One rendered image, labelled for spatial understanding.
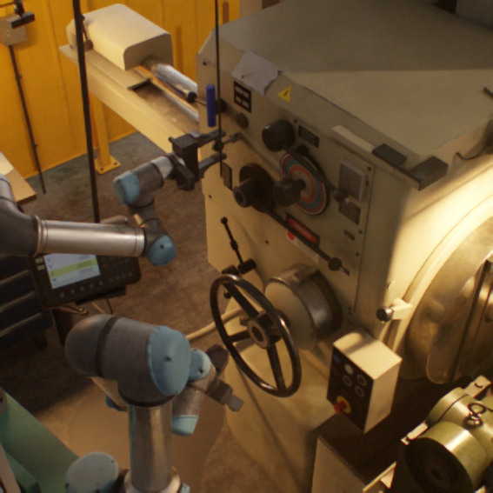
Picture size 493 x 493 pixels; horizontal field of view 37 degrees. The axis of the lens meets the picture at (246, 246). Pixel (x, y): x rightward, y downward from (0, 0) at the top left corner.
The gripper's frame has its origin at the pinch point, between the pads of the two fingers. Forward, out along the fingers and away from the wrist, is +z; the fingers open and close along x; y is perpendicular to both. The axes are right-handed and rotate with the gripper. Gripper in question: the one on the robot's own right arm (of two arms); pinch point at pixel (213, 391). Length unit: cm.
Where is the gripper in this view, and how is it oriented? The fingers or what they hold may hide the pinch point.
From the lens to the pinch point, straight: 202.4
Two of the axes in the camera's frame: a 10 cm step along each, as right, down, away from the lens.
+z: 1.2, 4.0, 9.1
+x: 8.3, 4.6, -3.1
